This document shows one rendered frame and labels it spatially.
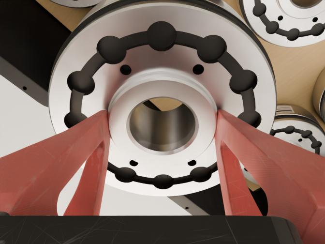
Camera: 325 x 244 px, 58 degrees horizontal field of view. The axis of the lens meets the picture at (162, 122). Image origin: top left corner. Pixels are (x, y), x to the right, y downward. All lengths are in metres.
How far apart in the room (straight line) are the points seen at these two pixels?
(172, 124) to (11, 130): 0.49
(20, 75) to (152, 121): 0.12
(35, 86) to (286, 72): 0.24
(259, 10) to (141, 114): 0.16
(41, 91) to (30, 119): 0.34
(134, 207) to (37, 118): 0.28
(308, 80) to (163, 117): 0.22
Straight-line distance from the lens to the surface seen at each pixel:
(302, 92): 0.36
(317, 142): 0.37
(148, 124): 0.15
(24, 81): 0.25
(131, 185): 0.16
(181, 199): 0.30
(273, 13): 0.28
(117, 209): 0.70
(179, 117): 0.15
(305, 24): 0.29
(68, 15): 0.32
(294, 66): 0.34
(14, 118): 0.59
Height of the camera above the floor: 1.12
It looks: 55 degrees down
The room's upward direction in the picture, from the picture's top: 174 degrees counter-clockwise
